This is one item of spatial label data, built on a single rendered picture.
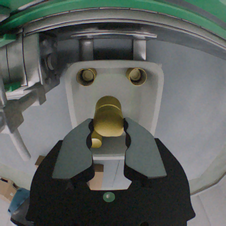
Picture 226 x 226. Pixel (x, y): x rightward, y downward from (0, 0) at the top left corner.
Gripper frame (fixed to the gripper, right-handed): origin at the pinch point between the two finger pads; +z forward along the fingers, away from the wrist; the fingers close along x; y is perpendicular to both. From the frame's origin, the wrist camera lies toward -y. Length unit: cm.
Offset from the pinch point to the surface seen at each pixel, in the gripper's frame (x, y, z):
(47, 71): -9.2, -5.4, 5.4
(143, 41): 8.1, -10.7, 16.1
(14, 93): -15.9, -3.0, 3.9
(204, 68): 28.8, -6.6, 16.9
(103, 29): -0.6, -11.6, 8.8
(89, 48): -4.2, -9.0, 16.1
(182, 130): 25.5, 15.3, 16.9
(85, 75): -4.7, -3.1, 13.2
